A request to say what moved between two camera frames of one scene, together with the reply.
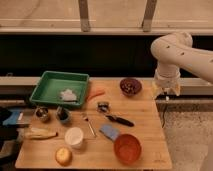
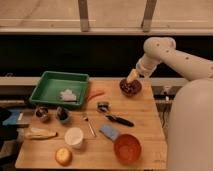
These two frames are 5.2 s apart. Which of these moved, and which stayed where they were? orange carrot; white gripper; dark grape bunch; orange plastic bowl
Moved: white gripper
Stayed: orange plastic bowl; dark grape bunch; orange carrot
